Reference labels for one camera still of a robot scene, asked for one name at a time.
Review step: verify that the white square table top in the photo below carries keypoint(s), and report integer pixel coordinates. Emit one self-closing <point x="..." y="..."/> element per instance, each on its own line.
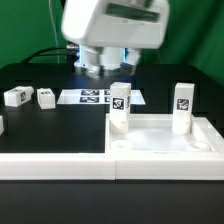
<point x="152" y="133"/>

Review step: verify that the white left fence piece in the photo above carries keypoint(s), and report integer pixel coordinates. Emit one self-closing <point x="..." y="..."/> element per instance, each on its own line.
<point x="1" y="125"/>

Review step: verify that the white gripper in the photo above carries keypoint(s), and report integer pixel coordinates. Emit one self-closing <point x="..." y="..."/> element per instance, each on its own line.
<point x="116" y="23"/>

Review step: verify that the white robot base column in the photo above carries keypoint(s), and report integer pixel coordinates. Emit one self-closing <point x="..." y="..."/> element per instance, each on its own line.
<point x="104" y="61"/>

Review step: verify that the white marker base plate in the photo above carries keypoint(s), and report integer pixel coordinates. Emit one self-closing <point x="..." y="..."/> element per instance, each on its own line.
<point x="84" y="96"/>

